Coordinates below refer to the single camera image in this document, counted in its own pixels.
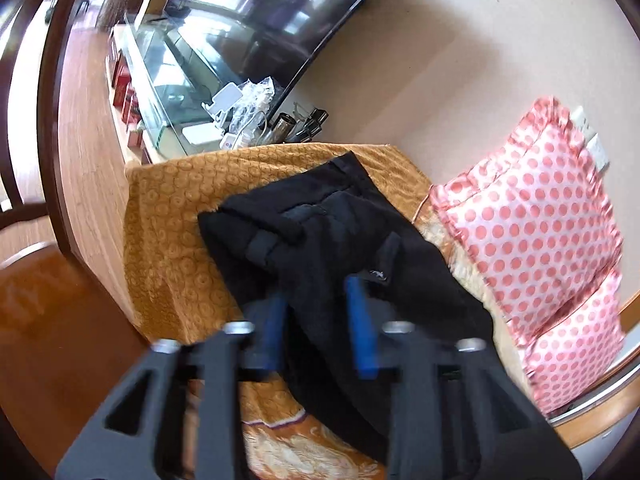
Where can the black pants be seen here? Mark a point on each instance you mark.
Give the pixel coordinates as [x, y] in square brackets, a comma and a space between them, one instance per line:
[345, 240]

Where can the silver metal cup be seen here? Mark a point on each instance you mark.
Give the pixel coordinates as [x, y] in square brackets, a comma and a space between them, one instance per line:
[285, 125]

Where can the white flat box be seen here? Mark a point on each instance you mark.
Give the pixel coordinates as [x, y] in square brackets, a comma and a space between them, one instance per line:
[202, 136]

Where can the wooden bed frame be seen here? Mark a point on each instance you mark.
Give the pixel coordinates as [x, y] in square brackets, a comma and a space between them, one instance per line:
[605, 410]

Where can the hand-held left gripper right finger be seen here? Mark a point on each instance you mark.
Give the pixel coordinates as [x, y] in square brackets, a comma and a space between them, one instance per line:
[361, 325]

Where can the glass top tv cabinet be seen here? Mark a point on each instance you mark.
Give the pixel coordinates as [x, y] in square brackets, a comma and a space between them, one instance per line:
[160, 85]

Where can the orange patterned bedspread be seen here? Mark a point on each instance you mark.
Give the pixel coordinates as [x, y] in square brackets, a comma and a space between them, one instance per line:
[175, 240]

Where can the dark wooden door frame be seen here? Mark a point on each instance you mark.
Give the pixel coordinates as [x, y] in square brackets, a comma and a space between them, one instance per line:
[52, 105]

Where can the white phone stand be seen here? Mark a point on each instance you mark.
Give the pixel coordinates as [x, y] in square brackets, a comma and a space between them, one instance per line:
[222, 100]

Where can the red box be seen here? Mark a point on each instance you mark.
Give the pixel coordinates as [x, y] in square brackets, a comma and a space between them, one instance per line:
[121, 74]

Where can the white wall socket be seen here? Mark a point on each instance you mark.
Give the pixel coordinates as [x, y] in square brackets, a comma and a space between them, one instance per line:
[590, 132]

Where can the clear plastic bag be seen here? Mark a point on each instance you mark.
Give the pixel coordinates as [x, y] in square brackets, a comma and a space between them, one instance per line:
[252, 102]

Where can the black flat screen television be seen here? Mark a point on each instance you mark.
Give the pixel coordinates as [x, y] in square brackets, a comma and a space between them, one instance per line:
[280, 15]

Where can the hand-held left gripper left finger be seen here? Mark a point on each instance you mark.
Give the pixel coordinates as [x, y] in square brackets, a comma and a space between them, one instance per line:
[270, 330]

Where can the pink polka dot pillow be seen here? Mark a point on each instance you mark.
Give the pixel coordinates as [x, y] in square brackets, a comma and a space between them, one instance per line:
[530, 220]
[575, 350]

